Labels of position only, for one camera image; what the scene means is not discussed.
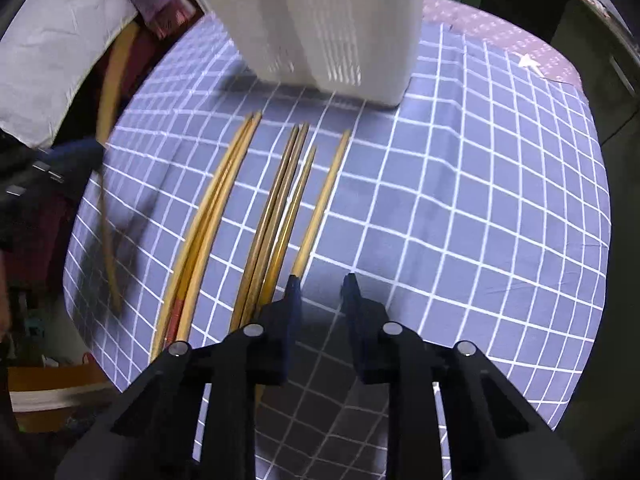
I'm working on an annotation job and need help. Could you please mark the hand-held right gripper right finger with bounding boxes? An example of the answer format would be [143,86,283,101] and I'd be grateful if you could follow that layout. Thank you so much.
[341,273,586,480]

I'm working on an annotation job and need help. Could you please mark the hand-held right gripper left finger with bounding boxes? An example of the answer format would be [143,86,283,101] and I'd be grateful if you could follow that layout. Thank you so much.
[54,274,303,480]

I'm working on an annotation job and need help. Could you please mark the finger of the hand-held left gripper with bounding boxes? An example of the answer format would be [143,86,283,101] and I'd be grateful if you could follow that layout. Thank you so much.
[27,137,108,186]

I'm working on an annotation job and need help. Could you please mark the white plastic utensil holder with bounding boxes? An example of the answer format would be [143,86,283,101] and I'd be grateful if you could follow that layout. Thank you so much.
[172,0,428,109]

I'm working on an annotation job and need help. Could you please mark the white hanging sheet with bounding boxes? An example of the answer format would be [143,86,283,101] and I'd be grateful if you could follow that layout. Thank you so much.
[0,0,138,148]

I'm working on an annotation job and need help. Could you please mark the blue checkered tablecloth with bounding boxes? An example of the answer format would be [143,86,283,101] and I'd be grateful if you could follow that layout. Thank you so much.
[62,0,612,480]

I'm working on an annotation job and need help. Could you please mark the wooden board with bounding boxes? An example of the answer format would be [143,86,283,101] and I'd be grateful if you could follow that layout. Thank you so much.
[7,362,123,433]

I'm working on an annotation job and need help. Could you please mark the white star sticker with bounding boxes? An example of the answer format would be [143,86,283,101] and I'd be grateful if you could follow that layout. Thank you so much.
[517,51,543,78]

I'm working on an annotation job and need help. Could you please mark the purple patterned cloth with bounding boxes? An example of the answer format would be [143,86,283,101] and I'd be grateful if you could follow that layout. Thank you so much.
[420,0,583,88]

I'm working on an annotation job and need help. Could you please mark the dark kitchen cabinet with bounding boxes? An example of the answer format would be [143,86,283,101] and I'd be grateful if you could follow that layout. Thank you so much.
[487,0,640,201]

